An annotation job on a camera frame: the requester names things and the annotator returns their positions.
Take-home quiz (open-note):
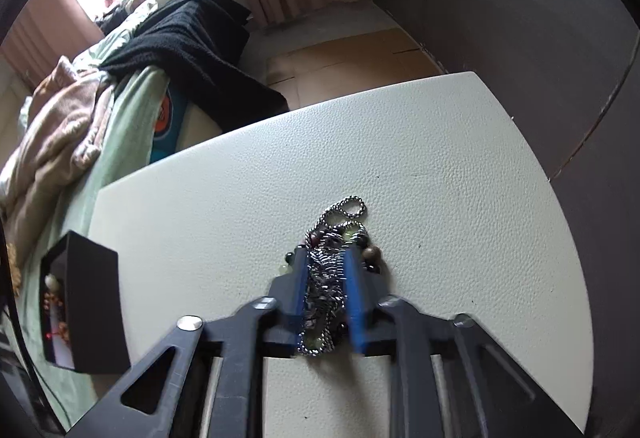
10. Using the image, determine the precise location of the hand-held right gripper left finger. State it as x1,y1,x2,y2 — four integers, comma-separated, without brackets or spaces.
65,250,313,438

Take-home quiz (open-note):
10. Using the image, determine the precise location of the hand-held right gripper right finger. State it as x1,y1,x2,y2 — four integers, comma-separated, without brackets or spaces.
345,250,586,438

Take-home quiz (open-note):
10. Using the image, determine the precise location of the mixed colour bead bracelet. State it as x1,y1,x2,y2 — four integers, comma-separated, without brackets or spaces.
277,227,386,355

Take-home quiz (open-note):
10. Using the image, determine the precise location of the silver chain necklace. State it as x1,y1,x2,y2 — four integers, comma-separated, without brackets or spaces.
297,195,368,359

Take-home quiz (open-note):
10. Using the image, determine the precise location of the black cardboard box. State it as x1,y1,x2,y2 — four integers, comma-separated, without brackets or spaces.
39,230,132,375

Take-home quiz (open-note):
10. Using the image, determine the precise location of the brown bead bracelet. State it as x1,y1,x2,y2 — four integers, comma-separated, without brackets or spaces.
42,272,72,344

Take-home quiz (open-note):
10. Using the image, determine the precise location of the orange and teal cushion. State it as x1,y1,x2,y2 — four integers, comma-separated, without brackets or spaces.
149,85,192,165

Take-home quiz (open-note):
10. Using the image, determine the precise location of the flat brown cardboard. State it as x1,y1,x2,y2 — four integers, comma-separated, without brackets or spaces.
264,27,443,111

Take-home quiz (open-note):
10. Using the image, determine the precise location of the green bed sheet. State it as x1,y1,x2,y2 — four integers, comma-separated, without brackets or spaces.
27,0,176,429

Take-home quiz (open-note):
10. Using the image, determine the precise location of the black knitted blanket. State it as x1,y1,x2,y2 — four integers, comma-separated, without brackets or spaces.
100,0,291,134

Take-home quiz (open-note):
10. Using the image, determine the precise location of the beige blanket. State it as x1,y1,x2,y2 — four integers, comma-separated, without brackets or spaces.
0,55,120,264

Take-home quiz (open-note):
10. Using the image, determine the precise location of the dark grey wardrobe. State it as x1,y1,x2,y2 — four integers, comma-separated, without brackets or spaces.
370,0,640,438

